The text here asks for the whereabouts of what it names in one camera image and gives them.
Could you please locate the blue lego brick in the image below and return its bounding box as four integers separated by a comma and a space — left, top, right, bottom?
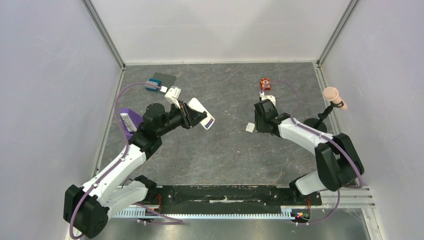
145, 78, 162, 92

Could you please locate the grey lego baseplate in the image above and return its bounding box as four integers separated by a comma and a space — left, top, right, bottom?
152, 72, 177, 88

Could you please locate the red toy block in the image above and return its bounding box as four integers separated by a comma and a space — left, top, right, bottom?
260, 78, 271, 92

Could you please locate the white remote control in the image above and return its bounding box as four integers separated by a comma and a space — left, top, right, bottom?
187, 97, 215, 130

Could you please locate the white slotted cable duct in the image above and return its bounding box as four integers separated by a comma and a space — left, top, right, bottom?
112, 206, 295, 220

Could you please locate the pink microphone on black stand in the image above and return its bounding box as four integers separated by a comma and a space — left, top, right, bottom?
303, 86, 348, 133

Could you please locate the blue purple battery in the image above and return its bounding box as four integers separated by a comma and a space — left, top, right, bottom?
205, 118, 215, 129

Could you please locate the purple stand with white device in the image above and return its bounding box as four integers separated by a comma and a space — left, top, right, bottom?
119, 108, 143, 141

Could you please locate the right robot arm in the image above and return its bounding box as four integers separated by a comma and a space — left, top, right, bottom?
254, 99, 365, 204

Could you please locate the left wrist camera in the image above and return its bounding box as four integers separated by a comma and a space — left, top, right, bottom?
159, 86, 181, 109

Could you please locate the white battery cover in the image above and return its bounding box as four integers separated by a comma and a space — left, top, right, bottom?
245, 122, 256, 133

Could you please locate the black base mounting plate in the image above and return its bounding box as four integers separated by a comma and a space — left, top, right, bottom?
132, 175, 322, 215

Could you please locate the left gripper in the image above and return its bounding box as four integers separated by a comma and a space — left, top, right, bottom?
156, 100, 207, 137

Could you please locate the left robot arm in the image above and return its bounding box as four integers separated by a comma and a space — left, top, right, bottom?
63, 98, 215, 240

